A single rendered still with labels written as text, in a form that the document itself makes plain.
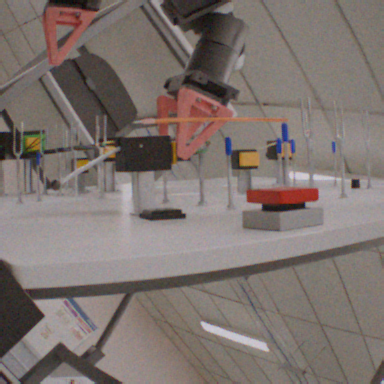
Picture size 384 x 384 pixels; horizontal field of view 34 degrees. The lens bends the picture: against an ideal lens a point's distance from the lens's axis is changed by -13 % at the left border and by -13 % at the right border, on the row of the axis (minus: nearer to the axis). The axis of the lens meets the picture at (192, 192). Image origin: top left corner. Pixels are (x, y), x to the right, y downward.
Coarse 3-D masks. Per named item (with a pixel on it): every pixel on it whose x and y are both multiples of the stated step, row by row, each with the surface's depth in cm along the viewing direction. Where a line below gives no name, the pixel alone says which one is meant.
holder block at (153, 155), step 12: (120, 144) 82; (132, 144) 80; (144, 144) 81; (156, 144) 81; (168, 144) 82; (120, 156) 81; (132, 156) 80; (144, 156) 81; (156, 156) 81; (168, 156) 82; (120, 168) 82; (132, 168) 80; (144, 168) 81; (156, 168) 81; (168, 168) 82
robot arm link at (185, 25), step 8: (168, 0) 86; (224, 0) 86; (232, 0) 86; (168, 8) 86; (208, 8) 86; (216, 8) 86; (224, 8) 87; (232, 8) 88; (168, 16) 87; (176, 16) 86; (192, 16) 85; (200, 16) 86; (208, 16) 87; (176, 24) 89; (184, 24) 86; (192, 24) 87; (200, 24) 89; (184, 32) 88; (200, 32) 91; (240, 56) 90; (240, 64) 94
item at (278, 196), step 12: (252, 192) 63; (264, 192) 62; (276, 192) 60; (288, 192) 60; (300, 192) 61; (312, 192) 62; (264, 204) 63; (276, 204) 60; (288, 204) 61; (300, 204) 62
